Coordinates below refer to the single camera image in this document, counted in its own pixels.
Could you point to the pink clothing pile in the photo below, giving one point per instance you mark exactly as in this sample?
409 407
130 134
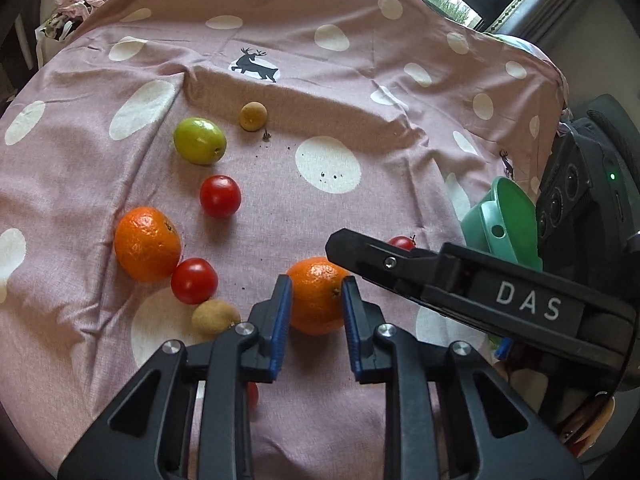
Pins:
82 0

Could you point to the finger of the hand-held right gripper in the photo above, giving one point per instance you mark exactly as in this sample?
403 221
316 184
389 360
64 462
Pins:
380 262

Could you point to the orange mandarin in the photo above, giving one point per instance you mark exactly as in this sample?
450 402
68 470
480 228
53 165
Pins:
146 244
315 295

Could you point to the pink polka dot blanket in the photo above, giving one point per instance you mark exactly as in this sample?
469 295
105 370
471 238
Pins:
350 110

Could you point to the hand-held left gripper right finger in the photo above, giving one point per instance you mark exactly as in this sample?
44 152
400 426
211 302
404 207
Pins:
352 330

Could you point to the red tomato with stem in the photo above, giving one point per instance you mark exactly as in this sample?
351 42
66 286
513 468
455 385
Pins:
401 243

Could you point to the white patterned bag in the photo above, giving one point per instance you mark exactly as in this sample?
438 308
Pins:
55 30

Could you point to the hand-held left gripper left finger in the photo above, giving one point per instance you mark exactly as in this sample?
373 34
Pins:
280 330

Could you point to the pale blue cloth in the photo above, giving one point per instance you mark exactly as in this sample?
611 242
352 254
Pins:
515 42

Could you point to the green plastic basket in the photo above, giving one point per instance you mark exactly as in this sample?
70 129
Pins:
515 215

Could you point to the red cherry tomato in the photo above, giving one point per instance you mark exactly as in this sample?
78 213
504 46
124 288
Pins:
220 196
253 395
194 280

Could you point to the brown kiwi fruit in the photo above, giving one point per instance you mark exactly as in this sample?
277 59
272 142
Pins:
212 317

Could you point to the brown longan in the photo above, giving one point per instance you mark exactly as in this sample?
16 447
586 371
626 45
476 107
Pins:
252 116

